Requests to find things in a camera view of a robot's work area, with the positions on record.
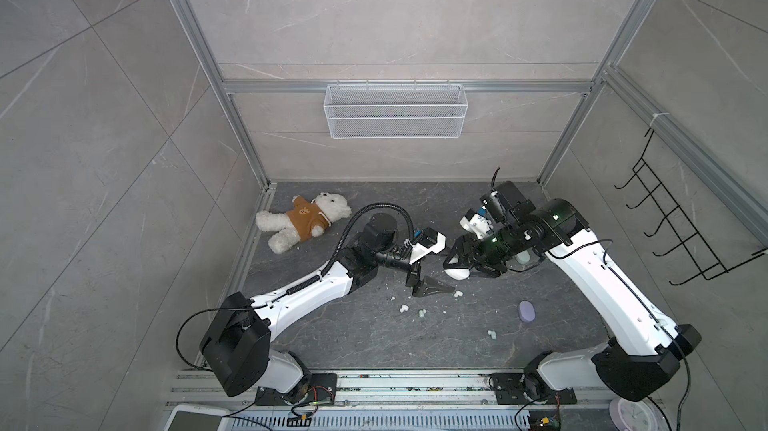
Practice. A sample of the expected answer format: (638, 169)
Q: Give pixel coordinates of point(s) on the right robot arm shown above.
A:
(509, 233)

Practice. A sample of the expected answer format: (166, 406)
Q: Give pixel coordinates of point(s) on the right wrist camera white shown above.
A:
(477, 222)

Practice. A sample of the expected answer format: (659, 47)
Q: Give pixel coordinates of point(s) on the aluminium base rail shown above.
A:
(452, 399)

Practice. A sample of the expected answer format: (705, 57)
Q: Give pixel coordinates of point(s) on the black wall hook rack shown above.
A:
(685, 234)

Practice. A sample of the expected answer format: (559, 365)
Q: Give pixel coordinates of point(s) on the white tablet device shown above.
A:
(192, 417)

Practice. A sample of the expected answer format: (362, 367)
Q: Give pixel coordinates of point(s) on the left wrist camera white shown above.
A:
(428, 241)

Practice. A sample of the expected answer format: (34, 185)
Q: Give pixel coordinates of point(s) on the purple earbud charging case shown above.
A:
(526, 311)

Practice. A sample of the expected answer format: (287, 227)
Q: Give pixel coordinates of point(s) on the white earbud charging case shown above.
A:
(458, 274)

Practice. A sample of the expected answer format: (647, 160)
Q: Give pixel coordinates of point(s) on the white wire mesh basket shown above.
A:
(395, 111)

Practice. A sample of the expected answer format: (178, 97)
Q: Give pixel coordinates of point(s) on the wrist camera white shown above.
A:
(428, 241)
(477, 222)

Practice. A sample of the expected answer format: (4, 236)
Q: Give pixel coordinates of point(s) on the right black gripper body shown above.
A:
(487, 254)

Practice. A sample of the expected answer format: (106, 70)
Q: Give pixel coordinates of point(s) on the green earbud charging case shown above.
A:
(523, 259)

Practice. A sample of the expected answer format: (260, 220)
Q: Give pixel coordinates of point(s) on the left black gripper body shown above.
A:
(402, 263)

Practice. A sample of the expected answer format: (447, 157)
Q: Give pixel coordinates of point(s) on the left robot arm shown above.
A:
(237, 346)

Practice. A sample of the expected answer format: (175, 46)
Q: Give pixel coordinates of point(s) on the white teddy bear brown shirt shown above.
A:
(306, 220)

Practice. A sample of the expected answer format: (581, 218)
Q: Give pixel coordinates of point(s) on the pink round alarm clock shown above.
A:
(632, 416)

